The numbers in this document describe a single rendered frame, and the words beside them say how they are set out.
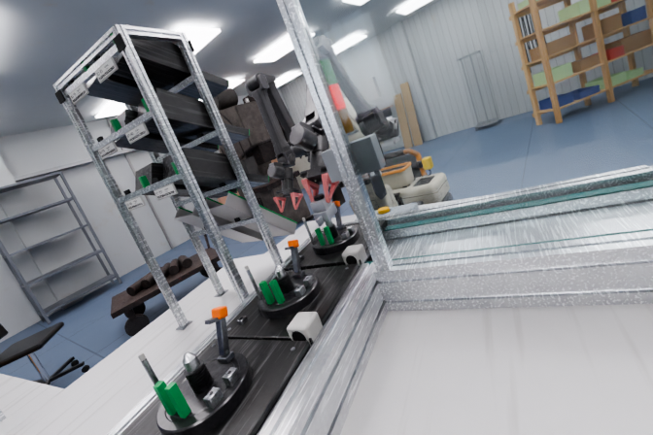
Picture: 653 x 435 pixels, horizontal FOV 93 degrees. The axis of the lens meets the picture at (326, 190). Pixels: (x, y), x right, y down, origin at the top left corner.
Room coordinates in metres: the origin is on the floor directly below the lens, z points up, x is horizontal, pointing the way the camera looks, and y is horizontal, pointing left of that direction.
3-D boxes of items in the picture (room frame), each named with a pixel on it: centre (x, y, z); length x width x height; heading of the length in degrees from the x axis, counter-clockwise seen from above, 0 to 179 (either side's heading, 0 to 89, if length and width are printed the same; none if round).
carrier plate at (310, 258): (0.86, 0.03, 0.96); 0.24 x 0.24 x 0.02; 59
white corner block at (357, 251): (0.72, -0.01, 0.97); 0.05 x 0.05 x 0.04; 59
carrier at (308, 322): (0.64, 0.16, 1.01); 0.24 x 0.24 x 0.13; 59
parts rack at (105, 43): (0.94, 0.40, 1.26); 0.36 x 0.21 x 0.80; 59
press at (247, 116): (5.27, 0.81, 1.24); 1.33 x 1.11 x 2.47; 51
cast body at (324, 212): (0.85, 0.03, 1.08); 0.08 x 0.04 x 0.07; 150
